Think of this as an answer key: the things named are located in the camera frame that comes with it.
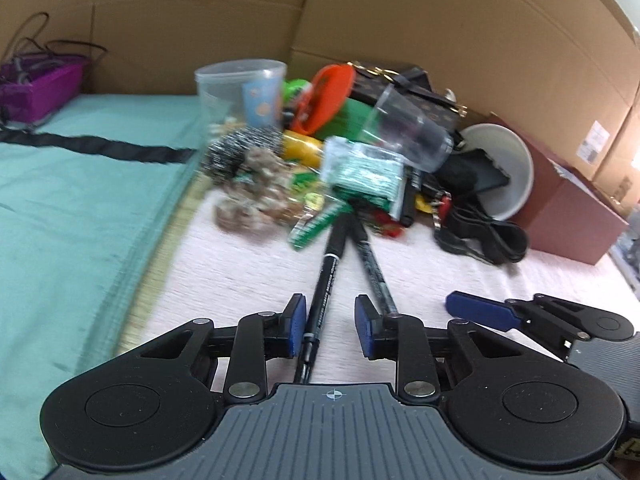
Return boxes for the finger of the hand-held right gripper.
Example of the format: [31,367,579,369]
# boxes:
[445,290,583,358]

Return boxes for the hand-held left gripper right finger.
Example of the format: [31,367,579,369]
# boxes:
[354,296,551,404]

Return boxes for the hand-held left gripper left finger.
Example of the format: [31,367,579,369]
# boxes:
[140,294,307,404]

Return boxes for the green striped packet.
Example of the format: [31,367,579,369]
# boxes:
[287,200,352,252]

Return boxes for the orange plastic bowl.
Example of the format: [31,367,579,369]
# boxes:
[292,64,357,137]

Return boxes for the clear cup with blue print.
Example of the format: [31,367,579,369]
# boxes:
[195,60,289,133]

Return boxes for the green white snack packet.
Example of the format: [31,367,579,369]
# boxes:
[320,137,409,222]

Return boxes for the red-brown cardboard box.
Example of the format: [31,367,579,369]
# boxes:
[487,112,629,267]

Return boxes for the clear plastic cup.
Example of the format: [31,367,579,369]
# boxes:
[360,85,454,172]

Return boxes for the green plastic piece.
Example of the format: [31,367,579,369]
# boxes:
[284,78,312,107]

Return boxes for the black flat case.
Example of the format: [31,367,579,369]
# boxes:
[440,148,512,197]

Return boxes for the steel wool scrubber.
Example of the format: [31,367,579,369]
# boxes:
[201,127,284,182]

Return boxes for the red clip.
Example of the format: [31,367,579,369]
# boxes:
[371,210,404,239]

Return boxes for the dark cables in basket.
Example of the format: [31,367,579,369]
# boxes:
[0,11,109,86]

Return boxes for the brown cardboard backdrop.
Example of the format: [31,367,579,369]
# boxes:
[0,0,640,201]

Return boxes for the white shipping label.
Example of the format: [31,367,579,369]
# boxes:
[580,120,612,164]

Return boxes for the brown crinkled wrapper bundle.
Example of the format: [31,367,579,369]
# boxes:
[211,147,302,232]

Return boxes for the long black strap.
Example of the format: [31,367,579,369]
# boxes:
[0,129,199,165]

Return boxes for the yellow bottle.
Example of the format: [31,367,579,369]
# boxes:
[281,130,327,169]

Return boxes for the teal mat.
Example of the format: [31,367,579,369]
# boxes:
[0,92,202,480]

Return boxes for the brown patterned purse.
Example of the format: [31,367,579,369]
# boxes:
[347,61,469,132]

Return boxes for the purple plastic basket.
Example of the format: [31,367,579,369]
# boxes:
[0,62,84,124]

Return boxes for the white ceramic bowl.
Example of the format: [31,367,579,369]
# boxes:
[456,122,535,222]

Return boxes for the black marker pen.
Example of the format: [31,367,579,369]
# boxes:
[347,210,401,317]
[294,207,353,386]

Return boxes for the black strap bundle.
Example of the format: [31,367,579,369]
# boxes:
[434,204,529,267]

